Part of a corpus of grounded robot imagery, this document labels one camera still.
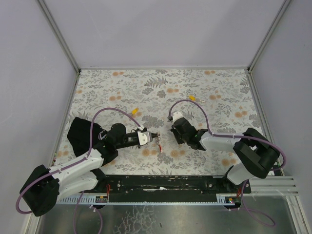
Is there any keyring with red tag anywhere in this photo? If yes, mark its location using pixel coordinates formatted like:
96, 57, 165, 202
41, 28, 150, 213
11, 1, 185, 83
156, 133, 162, 153

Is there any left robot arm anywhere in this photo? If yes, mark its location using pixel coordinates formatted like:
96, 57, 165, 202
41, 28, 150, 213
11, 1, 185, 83
19, 122, 153, 217

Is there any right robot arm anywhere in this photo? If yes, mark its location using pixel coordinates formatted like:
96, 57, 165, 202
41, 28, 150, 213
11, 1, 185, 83
169, 117, 281, 185

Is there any left key with yellow tag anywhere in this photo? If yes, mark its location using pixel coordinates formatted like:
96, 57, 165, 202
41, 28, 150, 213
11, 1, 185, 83
130, 108, 139, 117

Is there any key with yellow tag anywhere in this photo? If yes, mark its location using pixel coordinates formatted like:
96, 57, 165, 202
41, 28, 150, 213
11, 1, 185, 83
130, 108, 139, 117
189, 95, 205, 103

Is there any right key with yellow tag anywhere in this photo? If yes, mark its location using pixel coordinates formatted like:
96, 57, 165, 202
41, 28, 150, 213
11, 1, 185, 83
189, 95, 205, 103

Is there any black cloth bag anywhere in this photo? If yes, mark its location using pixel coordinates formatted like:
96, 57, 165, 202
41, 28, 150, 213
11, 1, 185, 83
67, 117, 107, 157

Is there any floral mat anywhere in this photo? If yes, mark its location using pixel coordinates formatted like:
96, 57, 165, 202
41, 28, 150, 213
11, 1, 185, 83
64, 69, 261, 175

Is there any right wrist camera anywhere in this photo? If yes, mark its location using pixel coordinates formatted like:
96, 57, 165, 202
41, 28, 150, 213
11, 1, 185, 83
168, 111, 183, 123

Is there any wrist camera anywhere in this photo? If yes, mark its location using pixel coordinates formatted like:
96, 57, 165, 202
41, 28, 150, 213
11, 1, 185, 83
168, 111, 183, 123
137, 131, 153, 146

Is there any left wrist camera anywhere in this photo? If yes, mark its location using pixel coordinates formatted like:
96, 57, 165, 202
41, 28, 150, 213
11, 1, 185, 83
137, 131, 153, 146

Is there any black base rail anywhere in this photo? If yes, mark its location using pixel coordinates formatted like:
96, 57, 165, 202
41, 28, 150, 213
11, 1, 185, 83
83, 175, 251, 205

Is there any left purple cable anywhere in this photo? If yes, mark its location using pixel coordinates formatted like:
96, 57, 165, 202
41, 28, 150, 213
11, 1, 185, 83
16, 107, 147, 234

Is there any aluminium frame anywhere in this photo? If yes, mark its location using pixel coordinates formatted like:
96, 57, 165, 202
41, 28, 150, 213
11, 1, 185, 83
37, 0, 312, 226

